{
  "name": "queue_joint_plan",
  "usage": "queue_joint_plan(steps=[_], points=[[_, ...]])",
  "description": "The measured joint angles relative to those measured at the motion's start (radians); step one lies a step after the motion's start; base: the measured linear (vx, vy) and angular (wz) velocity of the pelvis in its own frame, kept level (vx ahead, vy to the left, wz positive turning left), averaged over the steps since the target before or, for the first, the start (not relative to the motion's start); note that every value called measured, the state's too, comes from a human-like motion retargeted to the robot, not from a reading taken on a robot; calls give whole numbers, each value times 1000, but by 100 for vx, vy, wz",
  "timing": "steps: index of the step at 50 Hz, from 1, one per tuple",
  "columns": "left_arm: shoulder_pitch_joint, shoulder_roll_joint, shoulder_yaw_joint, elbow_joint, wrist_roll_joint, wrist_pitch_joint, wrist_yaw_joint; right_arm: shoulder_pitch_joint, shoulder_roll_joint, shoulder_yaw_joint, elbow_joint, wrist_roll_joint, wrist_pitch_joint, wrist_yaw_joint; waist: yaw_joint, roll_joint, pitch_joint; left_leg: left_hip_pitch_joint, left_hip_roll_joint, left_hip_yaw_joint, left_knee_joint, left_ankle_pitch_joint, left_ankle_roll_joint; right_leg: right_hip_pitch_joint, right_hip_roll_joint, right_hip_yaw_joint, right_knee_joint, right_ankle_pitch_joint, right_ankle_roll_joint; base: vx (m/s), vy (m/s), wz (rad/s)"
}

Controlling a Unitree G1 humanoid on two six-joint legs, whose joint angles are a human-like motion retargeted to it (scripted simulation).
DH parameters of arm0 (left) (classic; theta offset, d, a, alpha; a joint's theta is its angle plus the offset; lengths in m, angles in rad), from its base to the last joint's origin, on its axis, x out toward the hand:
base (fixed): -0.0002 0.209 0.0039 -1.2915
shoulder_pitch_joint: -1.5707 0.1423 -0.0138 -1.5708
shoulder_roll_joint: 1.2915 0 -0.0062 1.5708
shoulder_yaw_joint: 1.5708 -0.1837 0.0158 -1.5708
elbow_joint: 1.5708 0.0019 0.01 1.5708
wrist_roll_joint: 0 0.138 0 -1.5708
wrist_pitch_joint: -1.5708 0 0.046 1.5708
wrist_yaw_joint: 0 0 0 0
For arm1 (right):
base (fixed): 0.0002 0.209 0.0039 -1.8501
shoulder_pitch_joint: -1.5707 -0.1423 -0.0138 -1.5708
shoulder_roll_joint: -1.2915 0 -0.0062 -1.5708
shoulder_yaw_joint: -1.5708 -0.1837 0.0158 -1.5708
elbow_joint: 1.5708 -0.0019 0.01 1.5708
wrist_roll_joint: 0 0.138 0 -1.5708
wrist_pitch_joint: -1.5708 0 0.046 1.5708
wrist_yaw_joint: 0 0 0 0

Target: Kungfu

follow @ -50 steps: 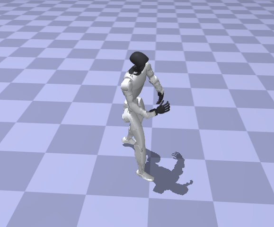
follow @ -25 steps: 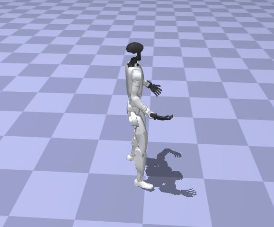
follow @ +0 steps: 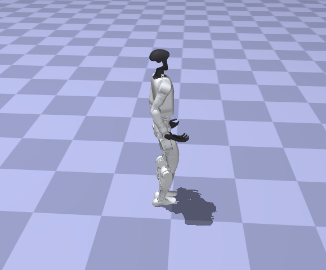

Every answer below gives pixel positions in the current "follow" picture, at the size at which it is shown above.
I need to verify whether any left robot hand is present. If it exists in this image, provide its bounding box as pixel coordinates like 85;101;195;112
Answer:
169;119;179;128

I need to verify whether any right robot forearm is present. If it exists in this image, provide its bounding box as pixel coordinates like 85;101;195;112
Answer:
152;110;170;140

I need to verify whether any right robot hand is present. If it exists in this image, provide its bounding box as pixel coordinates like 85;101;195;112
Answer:
164;132;189;142

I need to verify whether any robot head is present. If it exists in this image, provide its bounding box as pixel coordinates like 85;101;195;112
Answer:
149;49;169;79

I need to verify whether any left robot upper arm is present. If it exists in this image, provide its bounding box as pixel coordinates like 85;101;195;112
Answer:
149;73;155;104

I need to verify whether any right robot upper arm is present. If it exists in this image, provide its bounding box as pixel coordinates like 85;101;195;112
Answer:
150;80;171;116

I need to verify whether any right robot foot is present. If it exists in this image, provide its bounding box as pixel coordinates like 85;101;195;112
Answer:
152;196;176;206

